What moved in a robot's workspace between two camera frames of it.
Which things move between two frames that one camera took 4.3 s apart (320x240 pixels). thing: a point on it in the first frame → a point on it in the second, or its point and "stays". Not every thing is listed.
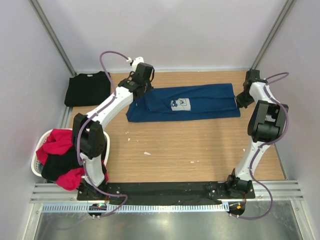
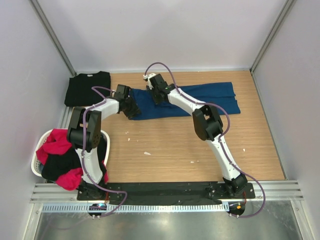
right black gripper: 241,102 → 157,100
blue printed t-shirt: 214,100 stays
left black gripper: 149,85 → 134,109
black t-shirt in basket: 54,163 stays
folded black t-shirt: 87,89 stays
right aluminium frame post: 288,5 stays
